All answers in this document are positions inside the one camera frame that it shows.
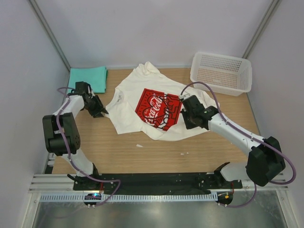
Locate white printed t-shirt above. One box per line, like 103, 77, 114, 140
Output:
106, 62, 216, 141

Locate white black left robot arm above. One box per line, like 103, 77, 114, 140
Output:
42, 81, 108, 190

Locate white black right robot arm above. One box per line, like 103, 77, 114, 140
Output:
179, 95, 285, 188

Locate folded teal t-shirt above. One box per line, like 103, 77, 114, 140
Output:
68, 66, 108, 93

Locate white perforated plastic basket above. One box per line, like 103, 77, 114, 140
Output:
190, 52, 252, 96

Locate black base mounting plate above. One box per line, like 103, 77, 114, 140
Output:
73, 172, 243, 193

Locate left base electronics board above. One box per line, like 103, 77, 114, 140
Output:
84, 193, 102, 207

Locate base electronics board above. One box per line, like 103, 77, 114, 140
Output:
84, 193, 102, 207
216, 192, 233, 207

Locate right base electronics board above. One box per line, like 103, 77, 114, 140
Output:
216, 192, 233, 207

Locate aluminium frame rail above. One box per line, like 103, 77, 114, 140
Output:
29, 174, 74, 192

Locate white slotted cable duct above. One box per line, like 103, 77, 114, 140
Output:
39, 192, 218, 202

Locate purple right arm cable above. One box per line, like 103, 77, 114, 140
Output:
180, 82, 296, 209

